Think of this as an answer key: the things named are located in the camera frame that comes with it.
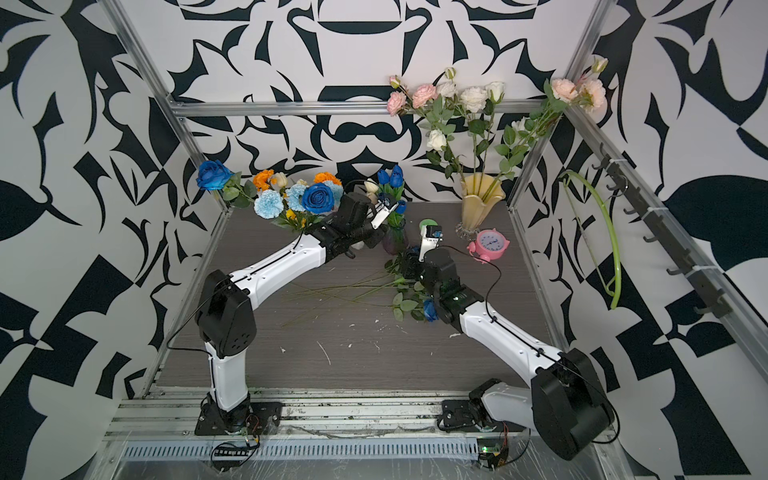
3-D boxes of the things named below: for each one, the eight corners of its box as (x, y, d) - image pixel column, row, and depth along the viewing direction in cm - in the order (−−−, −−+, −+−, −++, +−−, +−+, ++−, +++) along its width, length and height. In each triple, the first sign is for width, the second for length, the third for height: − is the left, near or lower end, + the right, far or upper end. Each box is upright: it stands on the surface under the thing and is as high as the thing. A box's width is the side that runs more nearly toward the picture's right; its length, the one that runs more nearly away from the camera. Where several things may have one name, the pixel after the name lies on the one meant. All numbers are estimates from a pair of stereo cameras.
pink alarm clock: (486, 268, 104) (489, 261, 101) (463, 248, 110) (465, 241, 107) (511, 248, 109) (514, 242, 107) (487, 230, 115) (490, 224, 112)
